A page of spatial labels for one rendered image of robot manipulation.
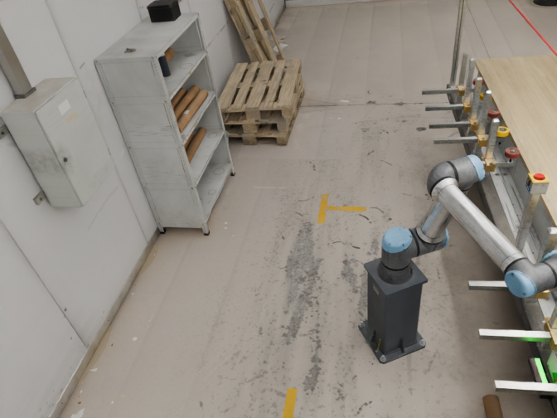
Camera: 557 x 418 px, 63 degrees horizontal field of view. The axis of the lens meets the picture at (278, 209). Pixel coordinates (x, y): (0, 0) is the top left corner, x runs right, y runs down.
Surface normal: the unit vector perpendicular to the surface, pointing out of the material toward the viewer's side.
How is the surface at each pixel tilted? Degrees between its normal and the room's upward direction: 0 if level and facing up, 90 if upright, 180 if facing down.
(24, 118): 90
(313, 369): 0
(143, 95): 90
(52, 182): 90
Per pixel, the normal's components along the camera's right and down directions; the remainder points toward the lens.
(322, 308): -0.12, -0.77
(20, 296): 0.98, 0.02
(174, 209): -0.18, 0.64
